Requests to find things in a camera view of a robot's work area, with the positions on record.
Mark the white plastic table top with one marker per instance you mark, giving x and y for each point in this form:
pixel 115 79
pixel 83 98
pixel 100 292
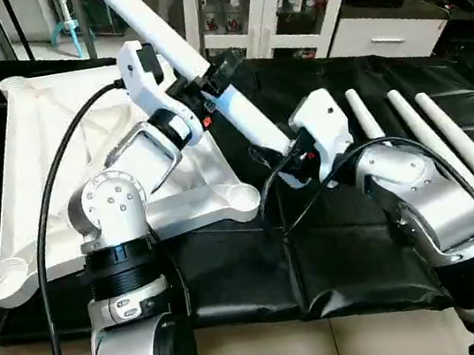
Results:
pixel 55 151

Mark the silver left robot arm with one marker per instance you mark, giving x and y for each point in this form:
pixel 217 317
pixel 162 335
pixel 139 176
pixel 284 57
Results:
pixel 112 205

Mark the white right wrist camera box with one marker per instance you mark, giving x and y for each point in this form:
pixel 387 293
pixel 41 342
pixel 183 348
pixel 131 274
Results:
pixel 327 119

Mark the light blue stand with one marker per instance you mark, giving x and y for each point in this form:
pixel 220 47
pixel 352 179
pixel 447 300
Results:
pixel 64 16

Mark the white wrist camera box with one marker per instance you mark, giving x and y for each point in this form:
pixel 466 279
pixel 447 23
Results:
pixel 327 119
pixel 139 89

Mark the white drawer unit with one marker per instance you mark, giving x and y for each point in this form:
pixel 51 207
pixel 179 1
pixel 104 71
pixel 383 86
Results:
pixel 385 30

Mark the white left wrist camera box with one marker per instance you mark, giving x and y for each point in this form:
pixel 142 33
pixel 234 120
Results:
pixel 139 89

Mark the black work mat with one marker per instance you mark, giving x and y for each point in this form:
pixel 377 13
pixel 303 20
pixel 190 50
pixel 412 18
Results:
pixel 347 259

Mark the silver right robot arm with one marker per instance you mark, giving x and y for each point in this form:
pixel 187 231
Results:
pixel 437 201

